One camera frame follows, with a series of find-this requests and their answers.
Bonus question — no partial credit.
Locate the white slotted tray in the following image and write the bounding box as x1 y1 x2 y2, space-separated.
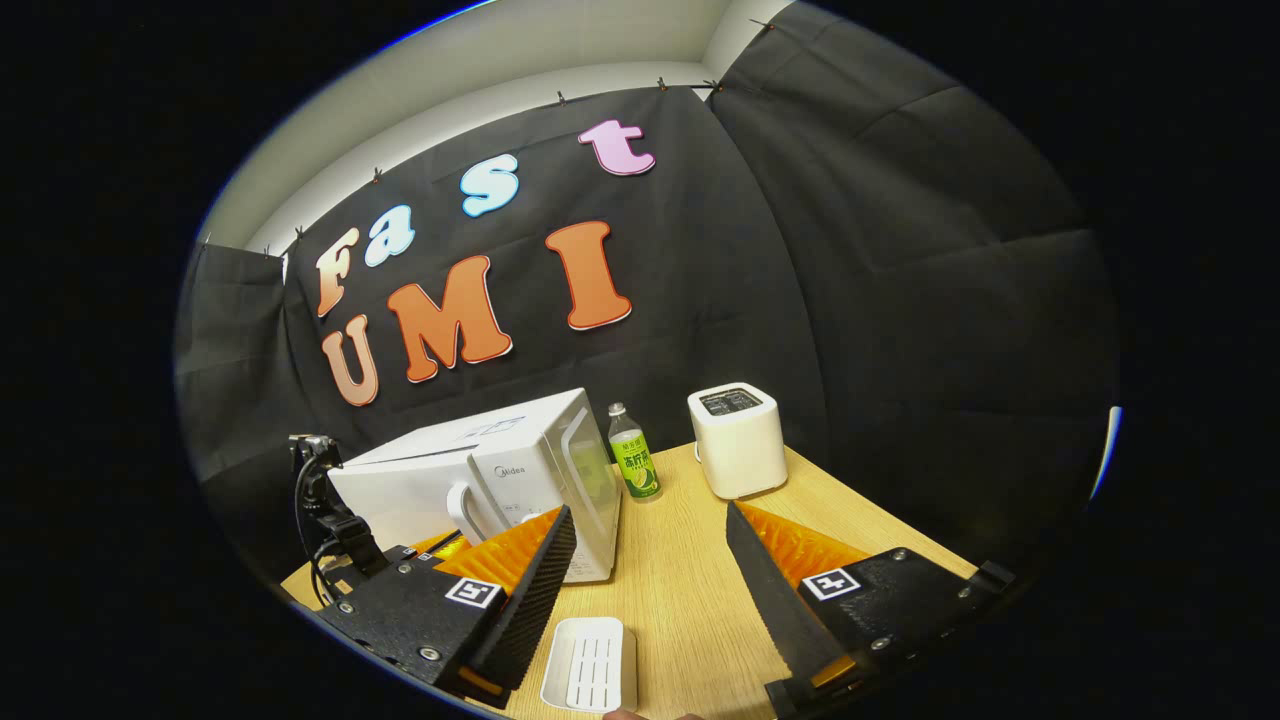
540 616 639 713

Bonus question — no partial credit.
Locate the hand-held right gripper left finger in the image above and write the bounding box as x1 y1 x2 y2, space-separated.
312 504 579 711

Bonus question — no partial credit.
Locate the white microwave oven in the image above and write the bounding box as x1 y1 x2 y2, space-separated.
328 388 623 584

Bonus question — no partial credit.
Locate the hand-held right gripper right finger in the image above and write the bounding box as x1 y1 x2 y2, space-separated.
725 500 1018 719

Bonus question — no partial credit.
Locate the cream white toaster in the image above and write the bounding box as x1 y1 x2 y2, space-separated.
687 382 789 500

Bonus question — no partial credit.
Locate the green label drink bottle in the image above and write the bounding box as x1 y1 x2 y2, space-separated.
607 403 662 503

